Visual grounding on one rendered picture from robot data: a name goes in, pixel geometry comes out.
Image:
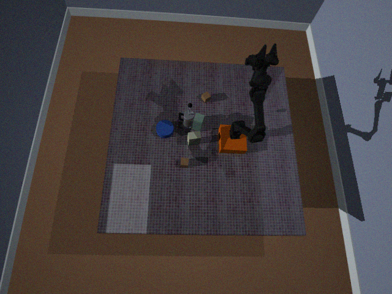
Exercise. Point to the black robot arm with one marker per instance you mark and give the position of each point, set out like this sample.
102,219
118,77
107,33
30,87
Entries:
257,93

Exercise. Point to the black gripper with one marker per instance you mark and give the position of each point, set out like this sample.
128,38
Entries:
269,59

